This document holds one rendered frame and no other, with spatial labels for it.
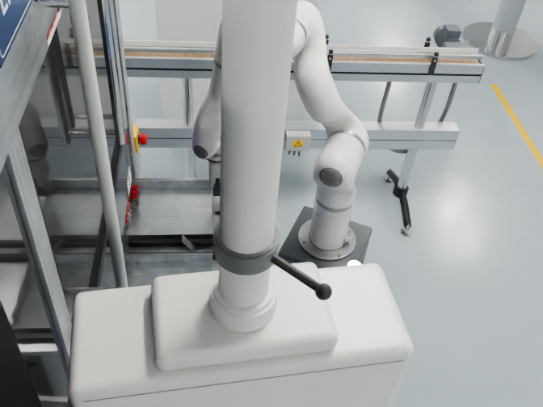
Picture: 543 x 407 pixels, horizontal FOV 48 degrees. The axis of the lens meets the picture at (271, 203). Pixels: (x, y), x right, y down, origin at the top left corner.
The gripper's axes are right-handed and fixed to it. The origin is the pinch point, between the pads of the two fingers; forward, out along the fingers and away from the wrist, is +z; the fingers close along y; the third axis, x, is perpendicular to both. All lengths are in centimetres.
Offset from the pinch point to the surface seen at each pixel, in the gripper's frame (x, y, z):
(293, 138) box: 37, -80, 39
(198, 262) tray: -6.3, 28.4, 4.1
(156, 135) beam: -29, -85, 40
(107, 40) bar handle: -21, 41, -77
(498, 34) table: 224, -275, 84
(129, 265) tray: -26.9, 29.4, 3.7
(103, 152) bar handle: -20, 68, -70
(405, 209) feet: 100, -75, 83
